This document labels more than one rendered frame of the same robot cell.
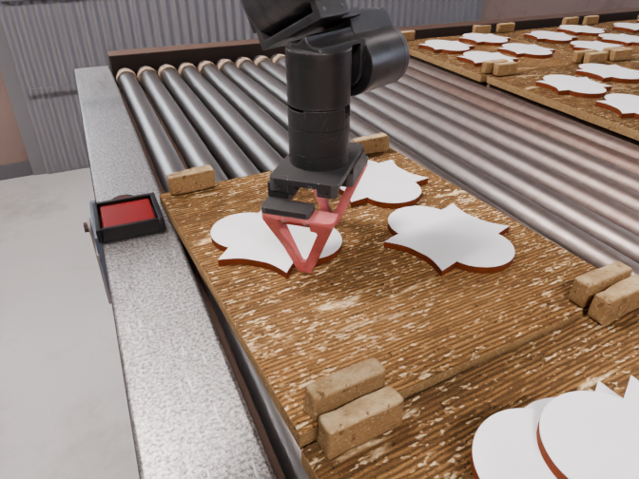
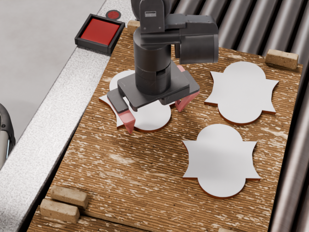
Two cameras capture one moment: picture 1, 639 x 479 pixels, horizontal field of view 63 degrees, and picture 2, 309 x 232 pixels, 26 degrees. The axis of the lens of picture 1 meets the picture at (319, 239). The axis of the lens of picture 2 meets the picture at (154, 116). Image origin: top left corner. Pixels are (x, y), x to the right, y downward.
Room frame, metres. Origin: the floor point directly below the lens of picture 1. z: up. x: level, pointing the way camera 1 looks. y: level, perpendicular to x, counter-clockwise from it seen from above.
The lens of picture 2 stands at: (-0.05, -0.50, 1.84)
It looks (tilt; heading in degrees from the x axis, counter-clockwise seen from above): 51 degrees down; 44
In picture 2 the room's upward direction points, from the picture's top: straight up
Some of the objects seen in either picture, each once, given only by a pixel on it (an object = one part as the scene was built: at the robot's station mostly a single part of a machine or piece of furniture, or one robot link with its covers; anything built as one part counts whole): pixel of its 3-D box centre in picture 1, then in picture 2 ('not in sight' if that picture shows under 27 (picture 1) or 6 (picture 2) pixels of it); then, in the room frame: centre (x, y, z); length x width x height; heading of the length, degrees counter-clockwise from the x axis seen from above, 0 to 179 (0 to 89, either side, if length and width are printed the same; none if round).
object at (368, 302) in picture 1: (360, 240); (183, 129); (0.49, -0.05, 0.93); 0.41 x 0.35 x 0.02; 28
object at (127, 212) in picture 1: (127, 217); (100, 33); (0.56, 0.23, 0.92); 0.06 x 0.06 x 0.01; 24
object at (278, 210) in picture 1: (308, 224); (134, 110); (0.43, 0.01, 0.98); 0.07 x 0.07 x 0.09; 73
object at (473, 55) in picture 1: (486, 47); not in sight; (1.44, -0.44, 0.94); 0.41 x 0.35 x 0.04; 23
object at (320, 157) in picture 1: (319, 141); (152, 74); (0.46, 0.00, 1.05); 0.10 x 0.07 x 0.07; 163
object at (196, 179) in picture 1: (191, 180); (143, 29); (0.60, 0.16, 0.95); 0.06 x 0.02 x 0.03; 118
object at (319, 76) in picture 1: (323, 73); (156, 47); (0.47, 0.00, 1.12); 0.07 x 0.06 x 0.07; 137
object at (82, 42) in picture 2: (127, 216); (100, 33); (0.56, 0.23, 0.92); 0.08 x 0.08 x 0.02; 24
